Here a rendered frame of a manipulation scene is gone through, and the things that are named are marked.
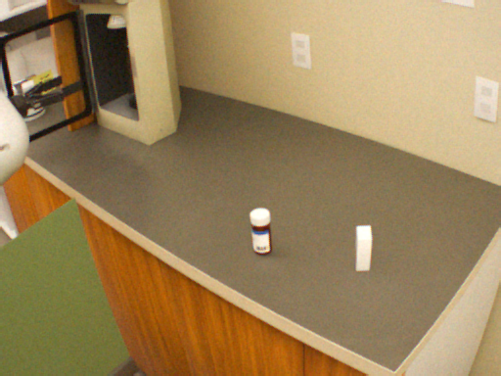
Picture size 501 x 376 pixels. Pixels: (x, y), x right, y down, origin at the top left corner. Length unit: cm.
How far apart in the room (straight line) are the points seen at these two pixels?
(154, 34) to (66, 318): 99
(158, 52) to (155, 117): 21
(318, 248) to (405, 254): 19
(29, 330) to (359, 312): 59
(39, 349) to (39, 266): 14
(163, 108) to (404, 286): 95
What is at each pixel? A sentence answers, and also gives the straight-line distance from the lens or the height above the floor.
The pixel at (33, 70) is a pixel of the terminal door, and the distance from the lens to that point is 177.
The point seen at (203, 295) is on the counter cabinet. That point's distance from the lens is 124.
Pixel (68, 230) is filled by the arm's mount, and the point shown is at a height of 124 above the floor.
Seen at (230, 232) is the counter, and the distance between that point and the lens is 122.
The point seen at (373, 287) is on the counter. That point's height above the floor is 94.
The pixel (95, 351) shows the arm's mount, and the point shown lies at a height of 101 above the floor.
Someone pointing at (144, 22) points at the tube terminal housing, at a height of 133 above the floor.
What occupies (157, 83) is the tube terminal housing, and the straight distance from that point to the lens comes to 163.
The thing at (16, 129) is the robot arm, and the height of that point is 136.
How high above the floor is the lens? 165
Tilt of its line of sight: 31 degrees down
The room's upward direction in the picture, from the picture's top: 6 degrees counter-clockwise
